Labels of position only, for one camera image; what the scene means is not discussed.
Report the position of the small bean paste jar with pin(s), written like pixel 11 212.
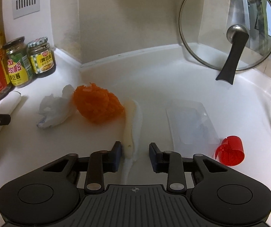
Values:
pixel 42 61

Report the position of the white tissue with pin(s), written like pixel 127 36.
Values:
pixel 55 110

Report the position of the white paper roll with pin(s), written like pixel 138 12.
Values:
pixel 7 105

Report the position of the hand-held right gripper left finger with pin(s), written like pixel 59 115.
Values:
pixel 117 156

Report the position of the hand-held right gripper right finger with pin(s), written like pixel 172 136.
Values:
pixel 153 157

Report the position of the glass pot lid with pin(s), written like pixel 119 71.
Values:
pixel 232 59

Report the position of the orange mesh scrubber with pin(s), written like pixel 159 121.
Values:
pixel 97 104

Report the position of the red plastic cap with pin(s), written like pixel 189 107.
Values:
pixel 231 152

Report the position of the large bean paste jar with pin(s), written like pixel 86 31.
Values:
pixel 18 68

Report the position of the clear plastic tray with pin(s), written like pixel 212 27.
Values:
pixel 190 123

